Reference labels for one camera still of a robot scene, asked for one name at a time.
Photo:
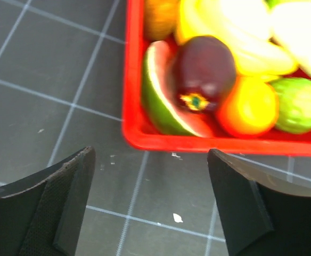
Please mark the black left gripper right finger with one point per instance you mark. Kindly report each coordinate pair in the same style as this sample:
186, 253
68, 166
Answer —
260, 214

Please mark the red plastic fruit tray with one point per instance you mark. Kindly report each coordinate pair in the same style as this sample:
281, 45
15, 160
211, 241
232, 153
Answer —
140, 133

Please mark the dark purple mangosteen toy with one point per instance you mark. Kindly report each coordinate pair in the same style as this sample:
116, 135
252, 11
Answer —
204, 72

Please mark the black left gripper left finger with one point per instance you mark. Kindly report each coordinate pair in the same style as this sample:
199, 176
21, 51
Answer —
42, 214

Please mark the white radish toy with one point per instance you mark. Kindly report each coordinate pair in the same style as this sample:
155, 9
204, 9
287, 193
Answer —
291, 25

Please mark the green custard apple toy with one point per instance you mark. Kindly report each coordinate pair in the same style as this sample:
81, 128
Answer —
294, 96

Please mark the orange toy fruit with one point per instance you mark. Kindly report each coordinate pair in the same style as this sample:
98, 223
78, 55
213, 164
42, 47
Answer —
250, 110

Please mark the black grid cutting mat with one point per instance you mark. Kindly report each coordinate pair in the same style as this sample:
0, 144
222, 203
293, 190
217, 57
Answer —
61, 82

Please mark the yellow banana bunch toy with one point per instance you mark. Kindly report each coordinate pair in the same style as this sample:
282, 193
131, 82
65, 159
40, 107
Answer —
241, 26

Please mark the watermelon slice toy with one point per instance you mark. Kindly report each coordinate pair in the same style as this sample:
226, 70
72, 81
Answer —
158, 97

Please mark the brown kiwi toy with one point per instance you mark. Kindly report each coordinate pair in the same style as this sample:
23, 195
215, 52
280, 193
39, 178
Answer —
159, 18

